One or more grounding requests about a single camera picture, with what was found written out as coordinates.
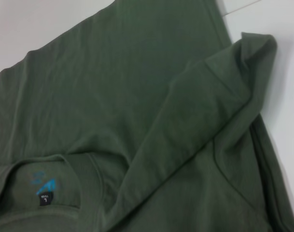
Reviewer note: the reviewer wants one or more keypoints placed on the dark green FREE! t-shirt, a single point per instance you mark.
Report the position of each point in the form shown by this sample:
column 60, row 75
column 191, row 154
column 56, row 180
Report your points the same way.
column 137, row 120

